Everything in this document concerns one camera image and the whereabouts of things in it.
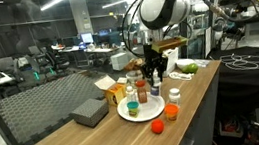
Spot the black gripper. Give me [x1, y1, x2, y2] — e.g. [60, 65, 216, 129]
[137, 41, 172, 84]

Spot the white pill bottle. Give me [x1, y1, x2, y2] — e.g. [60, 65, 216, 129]
[147, 68, 164, 98]
[167, 87, 182, 107]

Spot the clear plastic cup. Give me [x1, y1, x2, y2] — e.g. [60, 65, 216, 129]
[125, 70, 145, 90]
[124, 68, 145, 84]

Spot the spice bottle orange cap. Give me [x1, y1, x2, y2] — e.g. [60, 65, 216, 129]
[135, 78, 150, 105]

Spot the small white bottle green label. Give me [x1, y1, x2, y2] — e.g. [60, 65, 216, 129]
[124, 85, 137, 103]

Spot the teal lid dough can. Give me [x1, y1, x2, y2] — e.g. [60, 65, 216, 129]
[126, 100, 141, 119]

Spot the white paper plate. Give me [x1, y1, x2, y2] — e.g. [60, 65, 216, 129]
[115, 89, 168, 125]

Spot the grey foam tile stack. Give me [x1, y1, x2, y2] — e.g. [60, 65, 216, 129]
[69, 96, 112, 131]

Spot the white countertop appliance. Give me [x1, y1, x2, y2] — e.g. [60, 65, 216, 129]
[164, 46, 182, 76]

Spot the brown moose plush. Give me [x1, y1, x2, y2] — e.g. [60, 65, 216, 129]
[122, 57, 146, 73]

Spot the white bowl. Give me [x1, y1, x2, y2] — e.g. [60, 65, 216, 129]
[174, 57, 196, 71]

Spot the green fruit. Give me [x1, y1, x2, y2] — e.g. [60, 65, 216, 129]
[181, 62, 200, 77]

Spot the white storage box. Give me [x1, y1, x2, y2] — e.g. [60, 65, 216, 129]
[110, 51, 131, 73]

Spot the orange lid yellow dough can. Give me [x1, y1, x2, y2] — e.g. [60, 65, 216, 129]
[163, 101, 181, 123]

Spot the clear plastic wrapper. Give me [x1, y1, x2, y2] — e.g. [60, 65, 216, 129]
[193, 57, 212, 70]

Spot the red plush ball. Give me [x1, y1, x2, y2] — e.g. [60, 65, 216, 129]
[150, 117, 167, 136]

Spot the long white office desk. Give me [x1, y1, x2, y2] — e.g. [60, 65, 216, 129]
[57, 40, 118, 65]

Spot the lit computer monitor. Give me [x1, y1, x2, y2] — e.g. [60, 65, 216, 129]
[79, 31, 95, 46]

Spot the grey concrete column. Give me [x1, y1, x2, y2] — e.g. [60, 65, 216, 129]
[69, 0, 94, 37]

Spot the black office chair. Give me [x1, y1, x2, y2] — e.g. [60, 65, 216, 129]
[42, 43, 72, 76]

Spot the black table cloth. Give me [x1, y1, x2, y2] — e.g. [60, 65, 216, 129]
[206, 43, 259, 106]

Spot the grey foam floor mat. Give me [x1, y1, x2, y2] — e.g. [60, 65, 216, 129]
[0, 67, 126, 145]

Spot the coiled white cable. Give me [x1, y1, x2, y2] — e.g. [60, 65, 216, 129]
[168, 69, 195, 84]

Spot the thin white cable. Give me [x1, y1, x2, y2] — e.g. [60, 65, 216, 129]
[218, 49, 259, 75]

